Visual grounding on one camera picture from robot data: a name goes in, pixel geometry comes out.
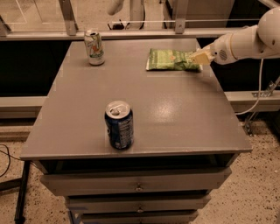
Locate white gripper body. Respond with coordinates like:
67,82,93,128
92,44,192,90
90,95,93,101
210,33,236,65

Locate bottom grey drawer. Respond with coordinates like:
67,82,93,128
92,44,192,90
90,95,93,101
81,210,198,224

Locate grey metal window rail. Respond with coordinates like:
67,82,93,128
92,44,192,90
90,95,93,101
0,27,243,41

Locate black floor cable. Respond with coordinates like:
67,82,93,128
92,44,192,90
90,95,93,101
0,143,22,179

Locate blue pepsi can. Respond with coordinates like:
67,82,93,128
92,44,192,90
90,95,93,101
104,101,134,151

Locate middle grey drawer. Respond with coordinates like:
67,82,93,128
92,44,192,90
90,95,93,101
66,193,210,214

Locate white green soda can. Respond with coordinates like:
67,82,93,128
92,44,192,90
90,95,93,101
84,29,105,66

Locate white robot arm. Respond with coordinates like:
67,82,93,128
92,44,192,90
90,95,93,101
190,7,280,65

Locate black metal stand leg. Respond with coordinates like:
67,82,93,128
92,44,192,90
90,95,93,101
0,161,31,224

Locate green jalapeno chip bag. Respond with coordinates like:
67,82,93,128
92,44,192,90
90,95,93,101
146,48,201,72

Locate top grey drawer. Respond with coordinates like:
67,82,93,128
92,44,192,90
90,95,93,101
40,167,231,196

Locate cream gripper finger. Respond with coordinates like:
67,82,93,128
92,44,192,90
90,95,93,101
190,52,214,65
195,46,212,55

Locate grey drawer cabinet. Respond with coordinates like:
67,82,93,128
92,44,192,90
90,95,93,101
19,38,254,224

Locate grey drawer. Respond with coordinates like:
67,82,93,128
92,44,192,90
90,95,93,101
66,193,210,214
40,167,231,196
81,210,198,224

